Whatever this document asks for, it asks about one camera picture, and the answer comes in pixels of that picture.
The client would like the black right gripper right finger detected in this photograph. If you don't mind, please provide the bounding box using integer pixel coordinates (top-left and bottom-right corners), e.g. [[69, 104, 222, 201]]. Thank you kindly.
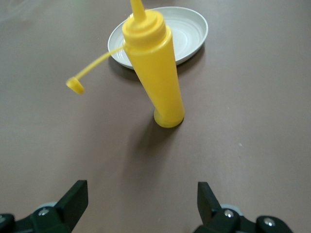
[[196, 181, 292, 233]]

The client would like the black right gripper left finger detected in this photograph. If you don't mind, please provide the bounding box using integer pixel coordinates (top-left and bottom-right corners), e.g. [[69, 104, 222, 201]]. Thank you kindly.
[[0, 180, 88, 233]]

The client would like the yellow mustard squeeze bottle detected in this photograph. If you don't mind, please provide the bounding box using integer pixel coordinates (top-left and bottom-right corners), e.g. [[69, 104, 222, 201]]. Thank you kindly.
[[65, 0, 185, 129]]

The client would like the beige plate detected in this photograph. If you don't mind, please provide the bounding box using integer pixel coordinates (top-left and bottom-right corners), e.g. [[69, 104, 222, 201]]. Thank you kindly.
[[107, 6, 209, 70]]

